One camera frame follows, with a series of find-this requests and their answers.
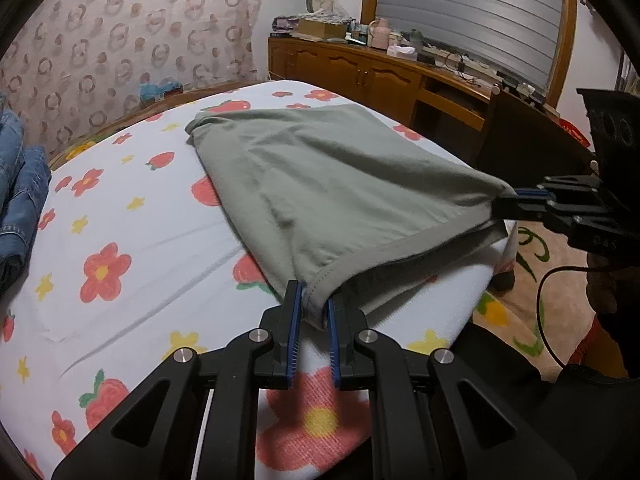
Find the patterned sheer curtain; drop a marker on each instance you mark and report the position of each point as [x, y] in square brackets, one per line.
[76, 66]

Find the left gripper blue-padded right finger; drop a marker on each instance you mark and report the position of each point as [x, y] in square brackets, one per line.
[433, 417]

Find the brown floral blanket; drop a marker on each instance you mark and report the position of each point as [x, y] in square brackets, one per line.
[543, 318]

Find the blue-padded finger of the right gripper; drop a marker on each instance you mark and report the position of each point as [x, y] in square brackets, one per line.
[533, 194]
[512, 207]

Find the white tissue pack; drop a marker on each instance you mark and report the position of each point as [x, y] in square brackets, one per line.
[408, 53]

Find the white floral bed sheet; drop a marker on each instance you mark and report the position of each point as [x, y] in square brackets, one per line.
[133, 259]

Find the grey window blind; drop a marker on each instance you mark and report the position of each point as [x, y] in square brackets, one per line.
[519, 36]

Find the pink kettle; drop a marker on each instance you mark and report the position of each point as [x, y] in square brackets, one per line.
[379, 34]

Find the stack of folded blue jeans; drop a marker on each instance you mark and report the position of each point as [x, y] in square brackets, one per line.
[25, 179]

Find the blue item behind bed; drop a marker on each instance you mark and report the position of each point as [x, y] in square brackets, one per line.
[151, 93]

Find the wooden sideboard cabinet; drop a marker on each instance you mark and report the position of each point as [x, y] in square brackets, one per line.
[455, 113]

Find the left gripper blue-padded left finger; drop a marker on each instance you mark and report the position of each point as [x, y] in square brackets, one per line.
[195, 415]

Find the cardboard box on cabinet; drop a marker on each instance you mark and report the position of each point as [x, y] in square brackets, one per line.
[321, 30]

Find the grey-green pants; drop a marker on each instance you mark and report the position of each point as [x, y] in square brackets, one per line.
[333, 198]

